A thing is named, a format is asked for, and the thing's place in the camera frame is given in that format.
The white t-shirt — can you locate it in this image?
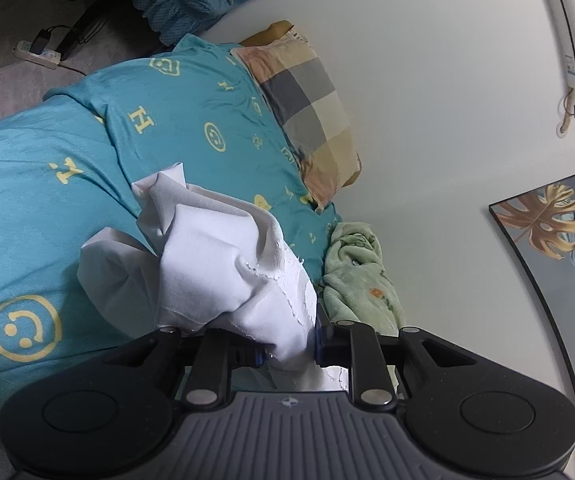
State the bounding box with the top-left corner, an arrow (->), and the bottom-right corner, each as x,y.
76,161 -> 351,394

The leaf wall picture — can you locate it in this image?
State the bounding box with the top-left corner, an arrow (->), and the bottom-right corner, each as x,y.
488,162 -> 575,480

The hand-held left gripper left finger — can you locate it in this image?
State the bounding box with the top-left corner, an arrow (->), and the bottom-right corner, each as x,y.
101,326 -> 269,407

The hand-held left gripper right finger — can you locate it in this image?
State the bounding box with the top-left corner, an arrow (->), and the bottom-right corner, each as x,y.
314,316 -> 479,412

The light green fleece blanket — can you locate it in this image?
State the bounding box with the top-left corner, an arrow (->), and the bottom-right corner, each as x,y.
320,220 -> 409,337

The teal printed bed sheet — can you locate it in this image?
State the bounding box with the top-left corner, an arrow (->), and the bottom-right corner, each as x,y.
0,33 -> 343,406

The white power strip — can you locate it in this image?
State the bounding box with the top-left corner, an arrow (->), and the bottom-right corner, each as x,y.
13,40 -> 63,70

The checkered pillow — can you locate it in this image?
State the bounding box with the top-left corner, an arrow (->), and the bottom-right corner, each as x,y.
230,20 -> 363,213

